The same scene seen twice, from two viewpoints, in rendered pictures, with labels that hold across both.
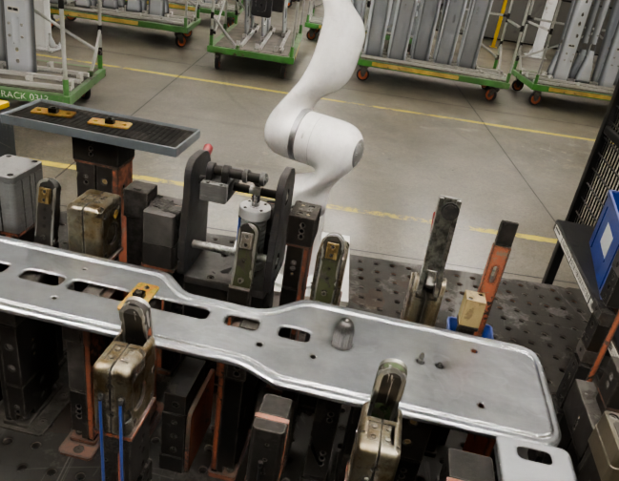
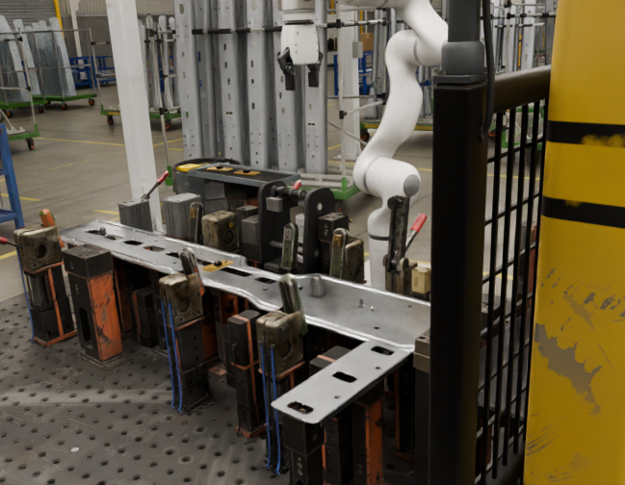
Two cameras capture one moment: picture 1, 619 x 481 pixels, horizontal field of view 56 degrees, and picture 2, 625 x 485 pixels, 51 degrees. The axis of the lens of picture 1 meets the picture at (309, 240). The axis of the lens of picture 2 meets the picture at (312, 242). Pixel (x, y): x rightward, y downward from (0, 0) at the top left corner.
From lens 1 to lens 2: 0.96 m
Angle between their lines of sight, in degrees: 33
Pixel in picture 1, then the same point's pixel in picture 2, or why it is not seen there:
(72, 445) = not seen: hidden behind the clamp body
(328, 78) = (389, 131)
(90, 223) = (211, 228)
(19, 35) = (315, 144)
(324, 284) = (335, 266)
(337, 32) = (394, 97)
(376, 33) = not seen: outside the picture
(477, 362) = (404, 311)
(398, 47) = not seen: outside the picture
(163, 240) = (252, 240)
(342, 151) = (394, 183)
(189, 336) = (228, 282)
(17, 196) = (181, 214)
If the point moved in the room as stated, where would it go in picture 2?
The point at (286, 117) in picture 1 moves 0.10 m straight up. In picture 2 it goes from (362, 163) to (362, 129)
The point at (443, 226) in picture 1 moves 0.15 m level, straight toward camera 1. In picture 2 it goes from (399, 216) to (353, 232)
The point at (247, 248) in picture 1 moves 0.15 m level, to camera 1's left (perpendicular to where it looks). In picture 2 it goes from (288, 240) to (243, 232)
